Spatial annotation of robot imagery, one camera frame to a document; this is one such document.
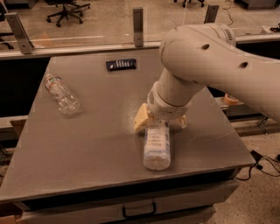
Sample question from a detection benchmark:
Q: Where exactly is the blue label plastic bottle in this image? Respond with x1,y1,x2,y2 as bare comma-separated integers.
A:
143,120,171,171

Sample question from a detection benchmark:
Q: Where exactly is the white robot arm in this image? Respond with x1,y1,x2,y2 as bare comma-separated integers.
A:
134,23,280,132

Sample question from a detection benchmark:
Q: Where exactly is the clear crushed plastic bottle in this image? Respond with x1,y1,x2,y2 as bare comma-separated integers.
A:
44,73,80,115

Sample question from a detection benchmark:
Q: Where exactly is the roll of tan tape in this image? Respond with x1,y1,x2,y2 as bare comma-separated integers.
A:
224,94,239,106

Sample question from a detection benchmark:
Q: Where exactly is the grey drawer cabinet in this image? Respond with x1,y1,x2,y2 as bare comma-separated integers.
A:
17,179,238,224

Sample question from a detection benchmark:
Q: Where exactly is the black office chair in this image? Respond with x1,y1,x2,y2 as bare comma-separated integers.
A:
44,0,90,27

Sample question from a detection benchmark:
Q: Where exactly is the black floor cable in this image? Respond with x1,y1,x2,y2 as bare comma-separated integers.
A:
234,150,280,182

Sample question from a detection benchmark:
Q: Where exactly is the middle metal bracket post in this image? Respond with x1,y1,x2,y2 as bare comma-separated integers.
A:
133,7,144,47

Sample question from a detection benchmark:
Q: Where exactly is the metal bracket post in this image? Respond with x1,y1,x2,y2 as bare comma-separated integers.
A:
5,12,34,54
204,5,219,24
133,7,144,47

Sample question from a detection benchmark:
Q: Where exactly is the right metal bracket post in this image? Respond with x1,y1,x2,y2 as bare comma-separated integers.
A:
204,5,219,24

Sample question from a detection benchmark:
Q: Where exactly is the left metal bracket post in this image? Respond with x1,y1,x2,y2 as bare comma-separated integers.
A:
5,12,34,54

